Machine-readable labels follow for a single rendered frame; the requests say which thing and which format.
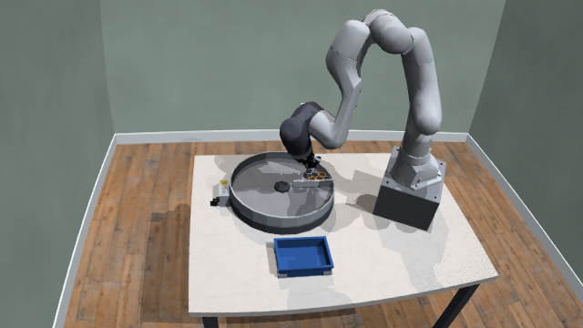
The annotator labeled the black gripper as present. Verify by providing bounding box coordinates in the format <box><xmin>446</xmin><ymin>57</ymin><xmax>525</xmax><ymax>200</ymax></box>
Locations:
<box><xmin>296</xmin><ymin>152</ymin><xmax>321</xmax><ymax>171</ymax></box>

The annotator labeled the blue plastic crate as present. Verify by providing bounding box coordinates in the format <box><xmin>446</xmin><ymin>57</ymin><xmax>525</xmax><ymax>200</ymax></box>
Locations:
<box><xmin>273</xmin><ymin>236</ymin><xmax>333</xmax><ymax>279</ymax></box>

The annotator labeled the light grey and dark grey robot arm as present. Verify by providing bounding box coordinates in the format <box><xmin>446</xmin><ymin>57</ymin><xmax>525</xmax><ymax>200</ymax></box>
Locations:
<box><xmin>280</xmin><ymin>9</ymin><xmax>442</xmax><ymax>191</ymax></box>

